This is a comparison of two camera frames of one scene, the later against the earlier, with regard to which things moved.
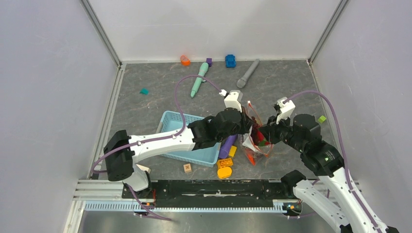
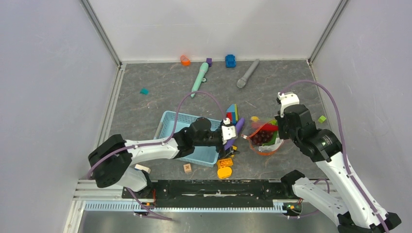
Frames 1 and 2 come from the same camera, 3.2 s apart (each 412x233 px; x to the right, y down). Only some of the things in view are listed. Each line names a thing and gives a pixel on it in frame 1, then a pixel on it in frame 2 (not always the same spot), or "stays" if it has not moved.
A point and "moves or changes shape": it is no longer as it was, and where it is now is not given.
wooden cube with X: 187,168 stays
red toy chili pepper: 256,135 moves or changes shape
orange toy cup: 184,60 stays
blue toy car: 230,61 stays
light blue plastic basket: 206,156 stays
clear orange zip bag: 255,143 moves or changes shape
